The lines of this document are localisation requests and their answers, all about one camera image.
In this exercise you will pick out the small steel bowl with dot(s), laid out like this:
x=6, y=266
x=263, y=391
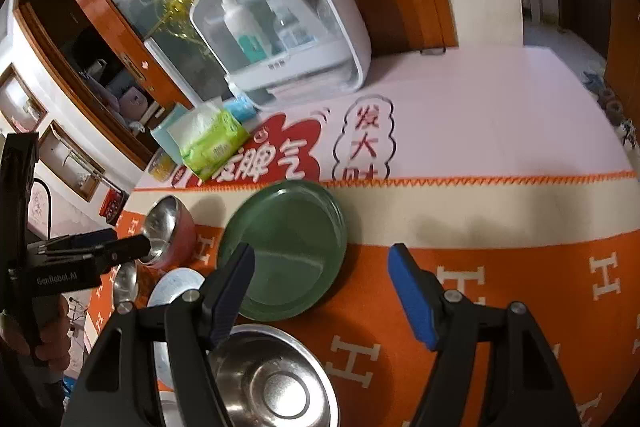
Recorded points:
x=125, y=282

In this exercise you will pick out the white bottle teal label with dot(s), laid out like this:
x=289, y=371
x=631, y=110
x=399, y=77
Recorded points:
x=237, y=27

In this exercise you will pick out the red crate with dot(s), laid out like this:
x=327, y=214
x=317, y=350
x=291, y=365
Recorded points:
x=112, y=205

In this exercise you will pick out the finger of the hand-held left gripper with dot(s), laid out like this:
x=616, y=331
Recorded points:
x=127, y=249
x=95, y=237

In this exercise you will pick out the large steel bowl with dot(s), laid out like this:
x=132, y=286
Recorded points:
x=280, y=387

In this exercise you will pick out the blue packet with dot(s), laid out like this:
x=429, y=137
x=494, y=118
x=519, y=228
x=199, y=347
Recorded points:
x=242, y=109

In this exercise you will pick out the green tissue pack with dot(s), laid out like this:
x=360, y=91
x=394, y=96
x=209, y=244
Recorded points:
x=215, y=147

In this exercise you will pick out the person's left hand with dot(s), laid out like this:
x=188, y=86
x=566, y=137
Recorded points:
x=52, y=332

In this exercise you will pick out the green plate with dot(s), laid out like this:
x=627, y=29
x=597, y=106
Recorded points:
x=290, y=247

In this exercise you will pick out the blue slipper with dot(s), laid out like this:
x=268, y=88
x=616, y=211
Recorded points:
x=594, y=82

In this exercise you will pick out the yellow food container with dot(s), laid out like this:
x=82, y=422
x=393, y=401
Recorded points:
x=161, y=167

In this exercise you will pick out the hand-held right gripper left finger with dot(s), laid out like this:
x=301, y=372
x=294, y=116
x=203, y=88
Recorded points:
x=235, y=297

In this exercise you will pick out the wooden wall frame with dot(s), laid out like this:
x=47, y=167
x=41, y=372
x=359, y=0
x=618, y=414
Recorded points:
x=70, y=157
x=22, y=102

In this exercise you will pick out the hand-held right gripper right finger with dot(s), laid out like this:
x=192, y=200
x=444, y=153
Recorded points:
x=412, y=302

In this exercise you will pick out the light teal container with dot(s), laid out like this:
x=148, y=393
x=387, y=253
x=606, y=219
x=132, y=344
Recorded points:
x=162, y=137

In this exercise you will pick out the pink container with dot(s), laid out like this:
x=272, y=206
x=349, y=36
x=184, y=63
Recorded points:
x=132, y=104

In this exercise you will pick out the pink steel bowl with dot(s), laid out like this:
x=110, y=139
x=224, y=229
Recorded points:
x=167, y=222

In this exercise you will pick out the orange patterned blanket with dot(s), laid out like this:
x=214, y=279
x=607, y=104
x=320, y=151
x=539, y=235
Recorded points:
x=500, y=307

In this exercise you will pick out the white storage box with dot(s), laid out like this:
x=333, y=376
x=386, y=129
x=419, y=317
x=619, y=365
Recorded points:
x=345, y=57

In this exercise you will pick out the white blue-patterned bowl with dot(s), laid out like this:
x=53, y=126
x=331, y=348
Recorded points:
x=175, y=284

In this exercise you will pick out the grey slipper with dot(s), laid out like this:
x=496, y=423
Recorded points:
x=612, y=104

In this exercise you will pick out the clear bottle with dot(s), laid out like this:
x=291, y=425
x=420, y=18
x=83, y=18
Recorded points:
x=290, y=29

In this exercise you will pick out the white printed table mat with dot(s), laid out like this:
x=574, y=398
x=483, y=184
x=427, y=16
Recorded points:
x=475, y=107

